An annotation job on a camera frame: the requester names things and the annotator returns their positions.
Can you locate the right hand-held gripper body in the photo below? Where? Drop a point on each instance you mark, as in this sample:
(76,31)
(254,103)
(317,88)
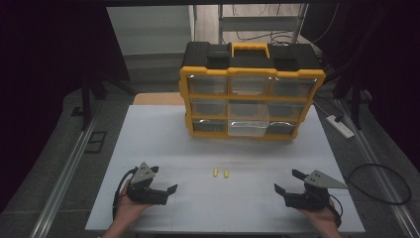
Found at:
(313,196)

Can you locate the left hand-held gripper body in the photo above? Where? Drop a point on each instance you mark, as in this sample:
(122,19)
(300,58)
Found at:
(145,193)

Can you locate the small yellow plug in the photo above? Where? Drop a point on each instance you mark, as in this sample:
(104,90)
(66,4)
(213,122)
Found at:
(215,172)
(226,173)

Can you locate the clear plastic drawer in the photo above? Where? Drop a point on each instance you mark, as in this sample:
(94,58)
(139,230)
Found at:
(247,127)

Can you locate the person's right hand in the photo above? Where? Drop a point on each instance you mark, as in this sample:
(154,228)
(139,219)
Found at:
(322,216)

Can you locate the person's left hand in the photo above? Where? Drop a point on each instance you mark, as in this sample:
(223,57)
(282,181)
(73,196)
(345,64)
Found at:
(127,210)

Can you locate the white power strip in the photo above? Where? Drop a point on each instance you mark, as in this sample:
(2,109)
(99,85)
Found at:
(340,127)

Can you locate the black floor socket box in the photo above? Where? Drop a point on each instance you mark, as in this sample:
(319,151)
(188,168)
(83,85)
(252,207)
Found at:
(95,142)

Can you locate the black power plug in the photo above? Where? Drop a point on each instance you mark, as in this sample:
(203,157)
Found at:
(338,118)

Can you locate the wooden board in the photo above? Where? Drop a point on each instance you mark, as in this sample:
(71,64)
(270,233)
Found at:
(158,98)

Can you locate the black stand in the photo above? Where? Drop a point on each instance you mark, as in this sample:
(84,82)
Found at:
(86,99)
(356,102)

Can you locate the grid of clear drawers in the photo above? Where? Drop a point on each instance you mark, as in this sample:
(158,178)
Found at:
(208,85)

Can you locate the yellow and black organizer cabinet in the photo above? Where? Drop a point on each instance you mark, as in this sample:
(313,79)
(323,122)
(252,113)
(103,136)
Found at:
(251,71)

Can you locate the dark curtain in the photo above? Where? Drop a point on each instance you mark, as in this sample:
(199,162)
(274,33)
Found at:
(43,82)
(386,66)

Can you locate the white panel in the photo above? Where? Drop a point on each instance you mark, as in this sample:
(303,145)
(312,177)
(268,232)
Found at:
(148,29)

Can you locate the metal rack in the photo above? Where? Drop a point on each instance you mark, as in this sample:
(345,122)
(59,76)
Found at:
(261,23)

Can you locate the metal floor rail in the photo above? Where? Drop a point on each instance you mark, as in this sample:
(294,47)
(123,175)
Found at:
(62,178)
(379,158)

